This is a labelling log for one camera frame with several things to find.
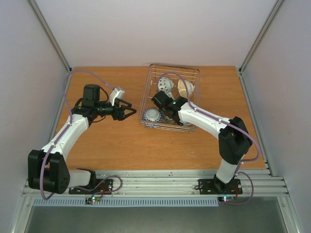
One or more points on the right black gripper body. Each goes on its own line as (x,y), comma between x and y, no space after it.
(168,116)

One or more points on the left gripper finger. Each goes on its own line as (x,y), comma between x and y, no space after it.
(123,115)
(122,103)

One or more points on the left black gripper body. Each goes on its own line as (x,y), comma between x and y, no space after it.
(116,115)

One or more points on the red patterned bowl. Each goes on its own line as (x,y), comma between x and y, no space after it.
(152,116)

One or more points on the pink scale pattern bowl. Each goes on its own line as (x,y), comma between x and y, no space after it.
(165,84)

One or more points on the yellow sun bowl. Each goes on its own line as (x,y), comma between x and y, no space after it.
(185,88)

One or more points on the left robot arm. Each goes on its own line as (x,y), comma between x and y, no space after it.
(47,168)

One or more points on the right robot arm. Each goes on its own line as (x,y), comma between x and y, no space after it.
(231,134)

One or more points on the left circuit board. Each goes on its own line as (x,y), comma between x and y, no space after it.
(92,200)

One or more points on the circuit board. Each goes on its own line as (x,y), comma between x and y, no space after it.
(226,199)
(92,200)

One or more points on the right circuit board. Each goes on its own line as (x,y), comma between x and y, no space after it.
(226,199)

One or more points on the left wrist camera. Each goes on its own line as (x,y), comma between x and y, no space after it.
(117,93)

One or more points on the wire dish rack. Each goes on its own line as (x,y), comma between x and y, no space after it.
(174,73)

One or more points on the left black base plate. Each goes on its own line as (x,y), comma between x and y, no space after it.
(102,188)

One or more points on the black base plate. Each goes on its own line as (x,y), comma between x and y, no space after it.
(102,188)
(212,187)

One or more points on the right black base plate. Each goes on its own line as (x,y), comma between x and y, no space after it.
(212,187)

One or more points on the blue slotted cable duct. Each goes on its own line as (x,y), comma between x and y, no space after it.
(114,202)

